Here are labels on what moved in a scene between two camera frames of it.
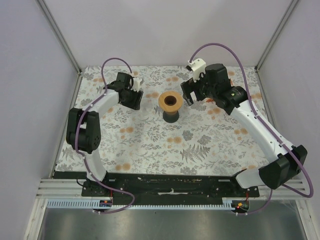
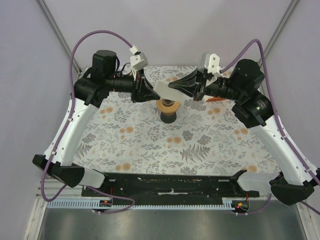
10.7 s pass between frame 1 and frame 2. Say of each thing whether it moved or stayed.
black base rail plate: stayed
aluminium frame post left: stayed
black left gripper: moved
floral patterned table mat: stayed
